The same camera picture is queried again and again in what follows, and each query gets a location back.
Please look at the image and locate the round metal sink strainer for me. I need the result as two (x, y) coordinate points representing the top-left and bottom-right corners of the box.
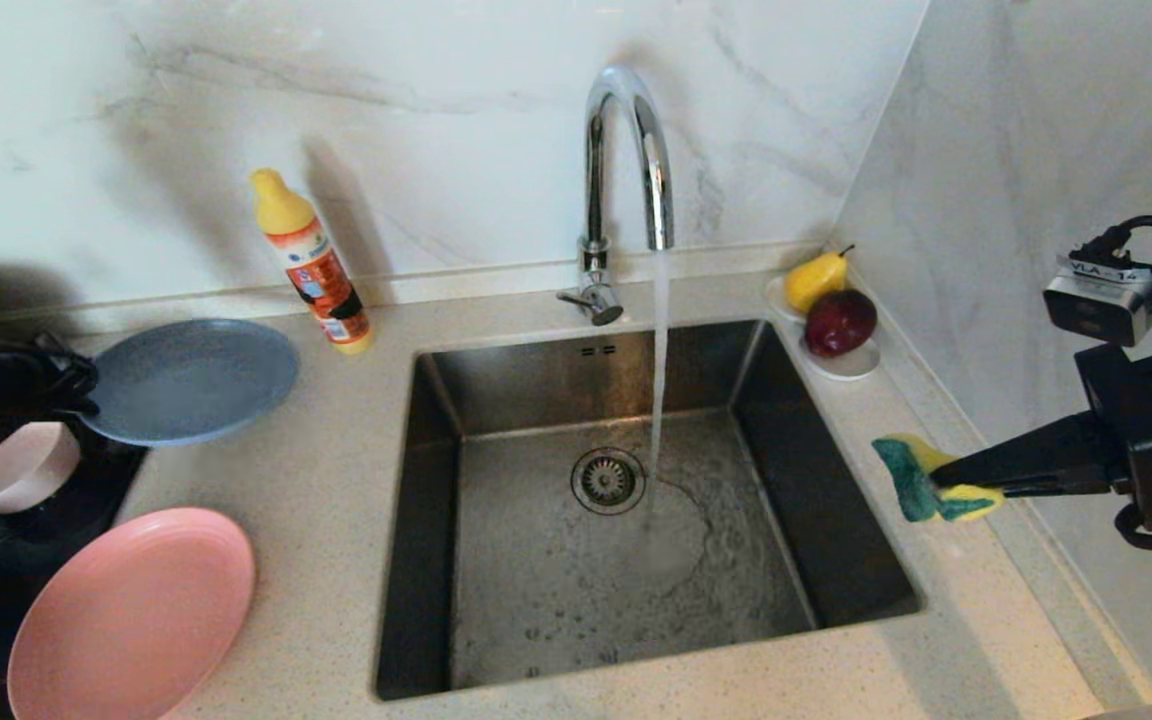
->
(570, 447), (647, 517)

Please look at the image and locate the black induction cooktop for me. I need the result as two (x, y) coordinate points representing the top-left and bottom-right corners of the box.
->
(0, 440), (149, 720)

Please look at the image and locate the pink bowl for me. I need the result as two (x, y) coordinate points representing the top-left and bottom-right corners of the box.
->
(0, 421), (82, 515)

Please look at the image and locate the yellow orange dish soap bottle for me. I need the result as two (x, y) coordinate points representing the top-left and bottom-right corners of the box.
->
(250, 168), (375, 356)

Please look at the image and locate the dark red apple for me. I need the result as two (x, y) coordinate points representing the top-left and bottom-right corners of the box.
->
(803, 290), (878, 359)

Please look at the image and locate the pink plate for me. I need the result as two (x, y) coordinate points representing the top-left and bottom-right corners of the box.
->
(7, 507), (257, 720)

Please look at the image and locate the yellow pear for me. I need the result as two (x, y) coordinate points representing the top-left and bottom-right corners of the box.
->
(784, 246), (853, 316)

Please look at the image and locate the stainless steel sink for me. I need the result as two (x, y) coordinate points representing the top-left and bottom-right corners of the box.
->
(374, 318), (927, 701)

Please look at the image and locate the small white fruit dish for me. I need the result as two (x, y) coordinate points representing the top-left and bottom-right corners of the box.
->
(762, 275), (881, 382)

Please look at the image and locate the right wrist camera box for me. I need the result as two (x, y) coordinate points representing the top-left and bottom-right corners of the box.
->
(1042, 253), (1152, 348)

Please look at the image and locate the chrome gooseneck faucet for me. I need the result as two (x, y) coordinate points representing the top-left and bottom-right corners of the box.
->
(556, 66), (675, 328)

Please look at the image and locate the blue grey plate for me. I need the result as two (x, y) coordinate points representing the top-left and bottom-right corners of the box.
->
(84, 319), (300, 447)

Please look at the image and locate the yellow green sponge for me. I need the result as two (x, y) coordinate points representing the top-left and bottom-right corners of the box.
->
(872, 433), (1005, 524)

